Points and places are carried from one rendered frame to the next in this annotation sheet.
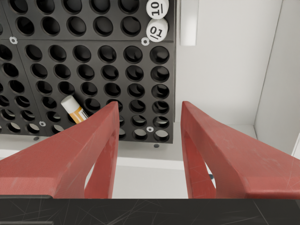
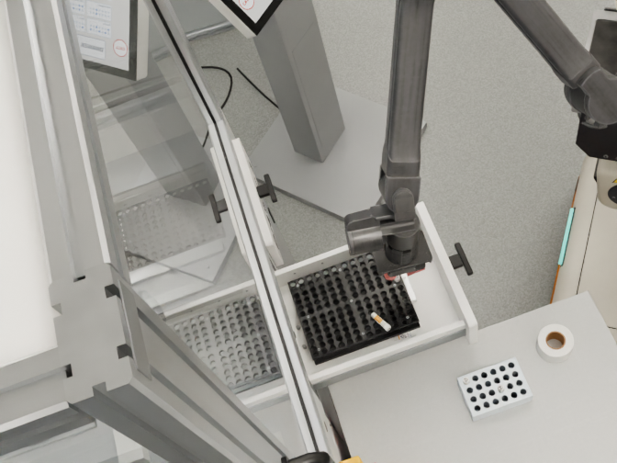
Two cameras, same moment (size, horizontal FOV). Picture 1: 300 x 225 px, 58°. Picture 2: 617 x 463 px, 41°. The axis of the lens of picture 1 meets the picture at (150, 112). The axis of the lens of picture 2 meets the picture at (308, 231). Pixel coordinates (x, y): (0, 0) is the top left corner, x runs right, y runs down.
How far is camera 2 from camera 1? 152 cm
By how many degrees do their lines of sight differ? 65
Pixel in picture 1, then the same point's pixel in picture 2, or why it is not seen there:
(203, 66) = (425, 310)
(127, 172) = (420, 448)
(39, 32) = (360, 295)
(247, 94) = (451, 315)
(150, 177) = (440, 446)
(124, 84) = (392, 301)
